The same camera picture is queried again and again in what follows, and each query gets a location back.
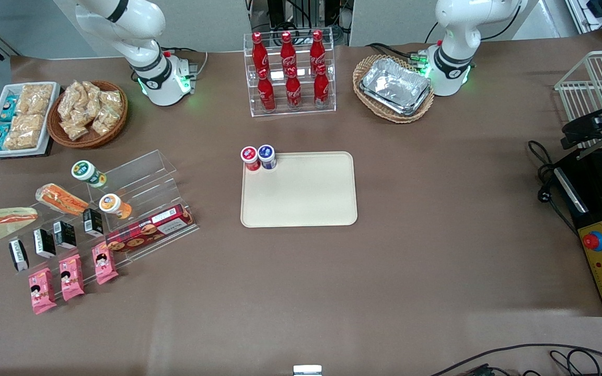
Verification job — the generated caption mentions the small black carton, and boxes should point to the small black carton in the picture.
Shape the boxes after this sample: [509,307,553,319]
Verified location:
[53,220,77,249]
[33,228,57,259]
[8,239,30,272]
[83,208,104,237]

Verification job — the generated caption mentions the red cola bottle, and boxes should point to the red cola bottle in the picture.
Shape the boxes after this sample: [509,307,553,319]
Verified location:
[285,67,303,109]
[309,30,327,71]
[280,31,297,74]
[251,32,270,79]
[257,68,276,112]
[314,64,330,108]

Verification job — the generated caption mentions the black sealing machine yellow panel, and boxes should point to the black sealing machine yellow panel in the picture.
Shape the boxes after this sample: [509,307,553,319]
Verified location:
[552,149,602,318]

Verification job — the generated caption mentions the beige plastic serving tray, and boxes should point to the beige plastic serving tray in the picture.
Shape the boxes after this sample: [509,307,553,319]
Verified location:
[240,151,358,228]

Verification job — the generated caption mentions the clear bag of snacks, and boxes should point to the clear bag of snacks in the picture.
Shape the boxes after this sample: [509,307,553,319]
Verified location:
[91,107,122,136]
[57,84,85,122]
[100,90,124,113]
[82,81,103,119]
[61,119,90,142]

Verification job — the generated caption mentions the long black cable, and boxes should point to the long black cable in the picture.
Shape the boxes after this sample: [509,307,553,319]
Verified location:
[429,343,602,376]

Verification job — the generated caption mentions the blue capped small bottle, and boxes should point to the blue capped small bottle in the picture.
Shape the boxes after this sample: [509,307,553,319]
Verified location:
[257,145,277,171]

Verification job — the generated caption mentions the green capped drink bottle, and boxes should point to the green capped drink bottle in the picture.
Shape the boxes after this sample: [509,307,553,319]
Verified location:
[71,160,107,189]

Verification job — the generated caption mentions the triangle sandwich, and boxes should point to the triangle sandwich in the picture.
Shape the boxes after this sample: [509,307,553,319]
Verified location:
[36,183,90,217]
[0,207,39,244]

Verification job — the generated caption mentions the round dark wicker basket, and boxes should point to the round dark wicker basket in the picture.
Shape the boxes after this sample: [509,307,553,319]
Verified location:
[47,80,129,149]

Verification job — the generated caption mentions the pink snack packet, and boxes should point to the pink snack packet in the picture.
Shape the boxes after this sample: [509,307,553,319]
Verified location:
[28,267,57,315]
[92,242,119,285]
[59,254,86,302]

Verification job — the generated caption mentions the black lever handle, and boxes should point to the black lever handle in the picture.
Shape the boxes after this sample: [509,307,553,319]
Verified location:
[561,99,602,150]

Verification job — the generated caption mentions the wrapped crispy rice snack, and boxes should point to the wrapped crispy rice snack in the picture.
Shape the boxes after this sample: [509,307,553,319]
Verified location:
[3,114,45,150]
[16,84,54,115]

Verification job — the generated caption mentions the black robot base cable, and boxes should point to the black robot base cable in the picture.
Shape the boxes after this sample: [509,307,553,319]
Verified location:
[164,48,209,80]
[366,43,428,66]

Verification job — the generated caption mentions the red cookie box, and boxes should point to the red cookie box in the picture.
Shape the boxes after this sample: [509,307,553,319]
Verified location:
[105,204,195,253]

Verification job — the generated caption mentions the stacked aluminium foil trays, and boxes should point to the stacked aluminium foil trays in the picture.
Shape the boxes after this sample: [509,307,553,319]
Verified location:
[360,57,432,116]

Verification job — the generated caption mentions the looped black cable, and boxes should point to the looped black cable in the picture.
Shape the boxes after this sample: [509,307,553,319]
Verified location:
[549,349,602,376]

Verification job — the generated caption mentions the white rectangular plastic tray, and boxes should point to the white rectangular plastic tray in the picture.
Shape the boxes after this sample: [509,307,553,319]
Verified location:
[0,82,61,158]

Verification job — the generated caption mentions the aluminium frame shelf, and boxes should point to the aluminium frame shelf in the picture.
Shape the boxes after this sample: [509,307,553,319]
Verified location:
[565,0,602,43]

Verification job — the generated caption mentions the orange capped drink bottle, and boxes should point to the orange capped drink bottle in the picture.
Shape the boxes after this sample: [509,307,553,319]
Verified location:
[99,193,133,220]

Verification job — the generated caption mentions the red capped small bottle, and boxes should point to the red capped small bottle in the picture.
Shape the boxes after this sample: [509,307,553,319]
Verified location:
[240,146,261,172]

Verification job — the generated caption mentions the clear acrylic bottle rack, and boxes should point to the clear acrylic bottle rack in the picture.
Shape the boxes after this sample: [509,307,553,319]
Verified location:
[243,32,337,118]

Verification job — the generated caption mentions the black equipment rack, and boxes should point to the black equipment rack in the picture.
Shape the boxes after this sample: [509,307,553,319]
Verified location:
[249,0,351,48]

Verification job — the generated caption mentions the white wire basket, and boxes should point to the white wire basket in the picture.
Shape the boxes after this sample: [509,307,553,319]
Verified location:
[554,50,602,149]

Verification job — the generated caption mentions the black power cable with plug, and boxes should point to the black power cable with plug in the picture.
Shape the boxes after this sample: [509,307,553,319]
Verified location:
[527,140,580,237]

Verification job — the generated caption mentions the clear acrylic stepped display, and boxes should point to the clear acrylic stepped display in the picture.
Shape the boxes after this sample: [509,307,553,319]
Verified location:
[88,150,200,267]
[0,180,124,301]

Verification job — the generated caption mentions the oval light wicker basket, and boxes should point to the oval light wicker basket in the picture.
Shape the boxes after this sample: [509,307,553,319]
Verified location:
[353,54,435,124]

